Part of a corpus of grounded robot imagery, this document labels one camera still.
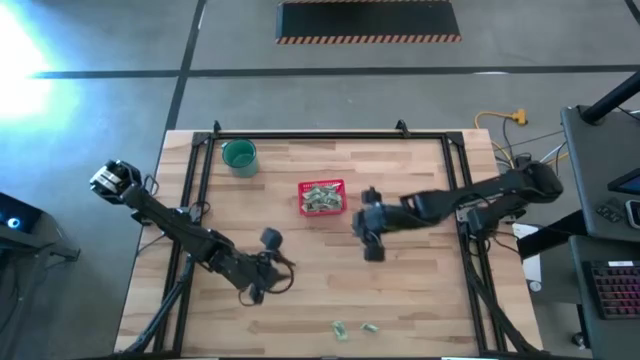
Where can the black tablet screen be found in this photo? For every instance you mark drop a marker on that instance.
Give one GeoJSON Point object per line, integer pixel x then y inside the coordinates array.
{"type": "Point", "coordinates": [630, 185]}

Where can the black computer tower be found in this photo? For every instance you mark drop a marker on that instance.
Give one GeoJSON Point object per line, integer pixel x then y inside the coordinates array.
{"type": "Point", "coordinates": [22, 212]}

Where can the black hazard-striped floor mat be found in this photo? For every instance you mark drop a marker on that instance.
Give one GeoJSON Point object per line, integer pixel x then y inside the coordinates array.
{"type": "Point", "coordinates": [367, 20]}

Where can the red plastic mesh basket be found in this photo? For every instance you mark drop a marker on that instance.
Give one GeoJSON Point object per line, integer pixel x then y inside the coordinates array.
{"type": "Point", "coordinates": [301, 184]}

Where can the small black controller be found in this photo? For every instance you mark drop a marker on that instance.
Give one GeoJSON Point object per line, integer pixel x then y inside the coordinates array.
{"type": "Point", "coordinates": [609, 212]}

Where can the small white round puck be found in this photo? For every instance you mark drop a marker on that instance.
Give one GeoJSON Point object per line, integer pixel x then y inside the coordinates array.
{"type": "Point", "coordinates": [535, 286]}

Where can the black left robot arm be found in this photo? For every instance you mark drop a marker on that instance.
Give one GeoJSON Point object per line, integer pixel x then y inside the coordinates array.
{"type": "Point", "coordinates": [175, 227]}

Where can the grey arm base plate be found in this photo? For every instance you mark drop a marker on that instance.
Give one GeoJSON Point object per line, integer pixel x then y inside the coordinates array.
{"type": "Point", "coordinates": [464, 216]}

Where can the black pole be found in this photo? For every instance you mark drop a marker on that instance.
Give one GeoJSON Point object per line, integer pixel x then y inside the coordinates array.
{"type": "Point", "coordinates": [612, 97]}

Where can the black frame clamp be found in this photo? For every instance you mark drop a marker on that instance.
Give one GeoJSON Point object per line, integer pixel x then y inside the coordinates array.
{"type": "Point", "coordinates": [401, 129]}
{"type": "Point", "coordinates": [216, 129]}

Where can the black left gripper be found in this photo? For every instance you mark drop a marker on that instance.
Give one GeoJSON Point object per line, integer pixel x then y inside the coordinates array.
{"type": "Point", "coordinates": [260, 272]}

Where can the green mug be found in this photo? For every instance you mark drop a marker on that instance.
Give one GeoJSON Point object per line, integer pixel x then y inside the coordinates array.
{"type": "Point", "coordinates": [240, 165]}

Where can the white paper sheet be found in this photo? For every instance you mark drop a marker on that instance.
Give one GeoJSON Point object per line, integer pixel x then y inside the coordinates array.
{"type": "Point", "coordinates": [532, 270]}

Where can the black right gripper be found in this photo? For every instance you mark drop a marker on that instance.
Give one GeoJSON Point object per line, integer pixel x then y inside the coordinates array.
{"type": "Point", "coordinates": [382, 217]}

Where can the black keyboard desk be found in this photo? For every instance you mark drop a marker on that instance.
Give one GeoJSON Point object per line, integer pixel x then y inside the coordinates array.
{"type": "Point", "coordinates": [615, 340]}

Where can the smartphone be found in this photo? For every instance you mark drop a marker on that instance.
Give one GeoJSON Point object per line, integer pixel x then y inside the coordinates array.
{"type": "Point", "coordinates": [634, 214]}

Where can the backlit keyboard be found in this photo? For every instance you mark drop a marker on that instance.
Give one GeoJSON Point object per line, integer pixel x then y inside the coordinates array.
{"type": "Point", "coordinates": [617, 290]}

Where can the black desk support bar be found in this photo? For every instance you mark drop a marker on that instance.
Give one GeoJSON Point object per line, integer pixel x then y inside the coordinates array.
{"type": "Point", "coordinates": [545, 242]}

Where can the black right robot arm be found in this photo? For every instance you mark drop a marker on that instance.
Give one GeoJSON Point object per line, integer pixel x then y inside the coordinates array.
{"type": "Point", "coordinates": [475, 195]}

